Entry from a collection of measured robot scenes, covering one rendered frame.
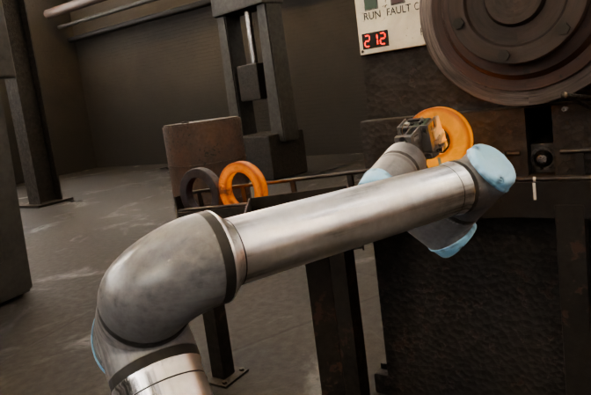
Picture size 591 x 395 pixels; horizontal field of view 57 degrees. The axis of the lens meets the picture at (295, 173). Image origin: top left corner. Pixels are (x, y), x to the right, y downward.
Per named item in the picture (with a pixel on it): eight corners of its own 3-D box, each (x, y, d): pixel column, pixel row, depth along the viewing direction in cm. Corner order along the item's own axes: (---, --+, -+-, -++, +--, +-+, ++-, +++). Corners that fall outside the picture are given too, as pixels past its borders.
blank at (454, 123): (404, 113, 135) (399, 114, 132) (467, 100, 126) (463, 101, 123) (416, 175, 136) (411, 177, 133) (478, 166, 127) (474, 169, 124)
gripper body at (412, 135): (437, 114, 118) (419, 136, 109) (444, 150, 121) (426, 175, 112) (404, 117, 123) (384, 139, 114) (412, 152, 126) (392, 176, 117)
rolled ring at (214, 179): (210, 164, 182) (217, 163, 185) (174, 173, 193) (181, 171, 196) (223, 218, 184) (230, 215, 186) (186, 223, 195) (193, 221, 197)
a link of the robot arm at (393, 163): (385, 233, 103) (343, 201, 104) (408, 201, 112) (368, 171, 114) (411, 201, 97) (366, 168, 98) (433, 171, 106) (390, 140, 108)
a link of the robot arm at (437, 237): (475, 238, 94) (416, 195, 96) (441, 271, 102) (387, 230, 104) (491, 208, 100) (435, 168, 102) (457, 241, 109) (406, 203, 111)
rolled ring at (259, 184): (244, 229, 180) (251, 226, 183) (271, 191, 170) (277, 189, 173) (210, 190, 185) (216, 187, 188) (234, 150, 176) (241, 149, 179)
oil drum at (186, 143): (215, 223, 460) (199, 118, 448) (272, 225, 427) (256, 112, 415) (163, 244, 412) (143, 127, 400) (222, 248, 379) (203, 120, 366)
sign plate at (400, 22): (363, 54, 160) (356, -9, 157) (451, 40, 145) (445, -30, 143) (360, 55, 158) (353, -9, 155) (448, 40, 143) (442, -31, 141)
